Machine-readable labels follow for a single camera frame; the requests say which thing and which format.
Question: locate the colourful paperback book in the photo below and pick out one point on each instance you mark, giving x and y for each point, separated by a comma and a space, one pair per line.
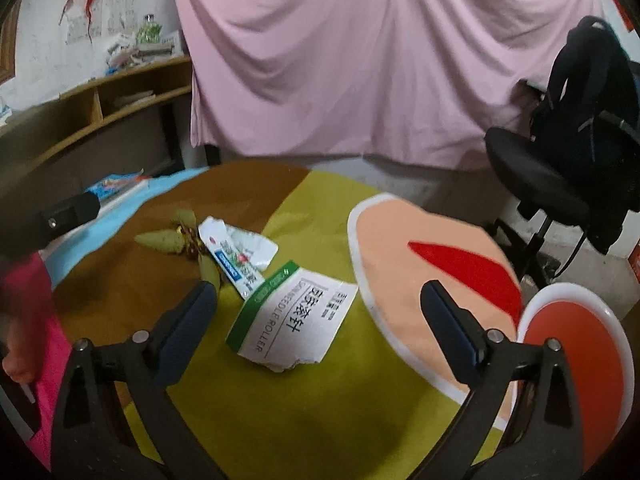
117, 187

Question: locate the dark blue backpack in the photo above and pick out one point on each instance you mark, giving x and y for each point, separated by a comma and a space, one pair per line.
595, 110

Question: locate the colourful patchwork blanket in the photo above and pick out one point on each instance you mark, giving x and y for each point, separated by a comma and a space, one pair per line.
310, 410

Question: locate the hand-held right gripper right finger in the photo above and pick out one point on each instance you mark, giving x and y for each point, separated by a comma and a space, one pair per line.
450, 330

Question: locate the pink hanging sheet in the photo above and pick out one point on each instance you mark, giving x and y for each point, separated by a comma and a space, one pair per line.
375, 60

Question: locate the black office chair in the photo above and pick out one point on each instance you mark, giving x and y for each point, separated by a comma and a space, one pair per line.
540, 170

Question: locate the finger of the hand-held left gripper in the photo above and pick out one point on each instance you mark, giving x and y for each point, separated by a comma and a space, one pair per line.
70, 215

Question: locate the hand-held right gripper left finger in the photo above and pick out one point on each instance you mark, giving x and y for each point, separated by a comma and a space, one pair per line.
192, 330

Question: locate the glass jar of green sweets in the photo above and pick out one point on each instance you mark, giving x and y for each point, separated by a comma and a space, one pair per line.
148, 31

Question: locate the white green toothpaste tube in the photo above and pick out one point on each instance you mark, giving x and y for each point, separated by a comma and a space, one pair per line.
235, 255

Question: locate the white green-edged box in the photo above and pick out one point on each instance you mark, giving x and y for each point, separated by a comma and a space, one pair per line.
295, 320

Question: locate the stack of books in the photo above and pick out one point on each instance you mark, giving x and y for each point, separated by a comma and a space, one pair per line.
150, 50

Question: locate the orange plastic basin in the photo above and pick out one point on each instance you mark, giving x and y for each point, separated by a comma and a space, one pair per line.
575, 360

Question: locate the wooden shelf desk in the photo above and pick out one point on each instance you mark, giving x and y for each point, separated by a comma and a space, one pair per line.
60, 125

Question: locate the person's left hand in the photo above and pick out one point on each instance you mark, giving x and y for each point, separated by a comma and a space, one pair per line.
20, 360

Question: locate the pile of shelf papers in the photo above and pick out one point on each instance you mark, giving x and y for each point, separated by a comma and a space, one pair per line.
132, 99

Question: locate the white wall calendar sheets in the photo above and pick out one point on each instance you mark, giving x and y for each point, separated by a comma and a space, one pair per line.
117, 10

